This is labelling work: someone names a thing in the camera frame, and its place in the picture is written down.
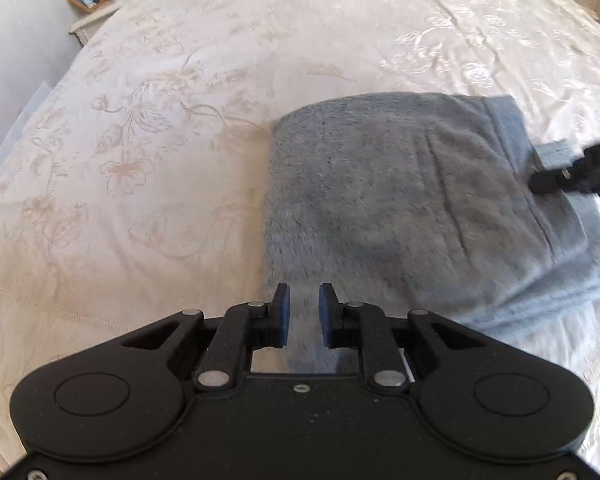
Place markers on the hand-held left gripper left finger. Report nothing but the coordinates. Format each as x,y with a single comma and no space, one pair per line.
283,317

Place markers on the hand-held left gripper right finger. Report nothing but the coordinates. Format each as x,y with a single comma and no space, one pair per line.
325,317

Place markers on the grey towel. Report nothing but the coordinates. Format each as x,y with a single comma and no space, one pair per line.
380,185

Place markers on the cream embroidered bedspread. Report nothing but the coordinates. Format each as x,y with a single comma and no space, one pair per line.
180,160

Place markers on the white nightstand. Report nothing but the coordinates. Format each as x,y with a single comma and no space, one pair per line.
92,20

